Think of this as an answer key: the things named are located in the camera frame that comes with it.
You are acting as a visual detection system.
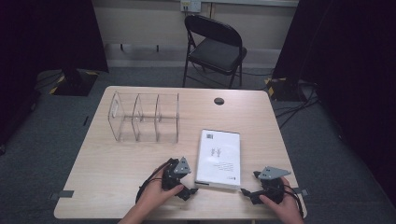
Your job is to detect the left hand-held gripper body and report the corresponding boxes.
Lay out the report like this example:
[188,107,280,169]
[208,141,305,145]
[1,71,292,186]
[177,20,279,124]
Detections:
[161,157,192,196]

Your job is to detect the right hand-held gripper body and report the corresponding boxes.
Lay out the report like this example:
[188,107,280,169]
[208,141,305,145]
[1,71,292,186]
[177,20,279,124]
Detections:
[252,166,292,205]

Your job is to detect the white book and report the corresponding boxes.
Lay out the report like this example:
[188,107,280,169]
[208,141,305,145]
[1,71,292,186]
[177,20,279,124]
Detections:
[194,129,243,191]

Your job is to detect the clear acrylic book rack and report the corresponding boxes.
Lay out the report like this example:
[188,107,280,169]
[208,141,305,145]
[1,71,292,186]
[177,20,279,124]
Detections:
[106,91,181,145]

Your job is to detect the person's left hand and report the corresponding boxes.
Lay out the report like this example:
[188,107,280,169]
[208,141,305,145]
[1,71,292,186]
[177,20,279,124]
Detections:
[135,166,185,216]

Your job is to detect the person's right hand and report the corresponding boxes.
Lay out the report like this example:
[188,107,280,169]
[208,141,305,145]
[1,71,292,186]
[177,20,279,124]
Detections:
[260,176,303,219]

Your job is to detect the grey tape strip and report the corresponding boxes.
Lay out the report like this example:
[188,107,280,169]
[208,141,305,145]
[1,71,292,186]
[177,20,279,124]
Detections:
[292,187,310,197]
[49,189,76,201]

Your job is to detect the black stand base yellow tape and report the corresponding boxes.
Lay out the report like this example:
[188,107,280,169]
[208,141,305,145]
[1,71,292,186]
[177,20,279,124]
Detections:
[34,68,101,97]
[263,77,301,103]

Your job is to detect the black curtain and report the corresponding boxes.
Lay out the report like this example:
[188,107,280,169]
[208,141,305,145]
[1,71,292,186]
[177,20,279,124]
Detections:
[0,0,109,147]
[271,0,396,208]

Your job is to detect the black folding chair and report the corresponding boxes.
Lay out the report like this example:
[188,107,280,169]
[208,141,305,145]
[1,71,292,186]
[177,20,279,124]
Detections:
[181,14,248,90]

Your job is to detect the black floor cables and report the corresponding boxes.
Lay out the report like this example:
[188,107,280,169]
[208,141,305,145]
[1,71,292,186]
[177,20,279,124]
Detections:
[242,70,321,131]

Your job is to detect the white wall socket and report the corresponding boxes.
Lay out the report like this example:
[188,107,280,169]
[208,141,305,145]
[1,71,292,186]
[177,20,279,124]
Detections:
[180,0,203,14]

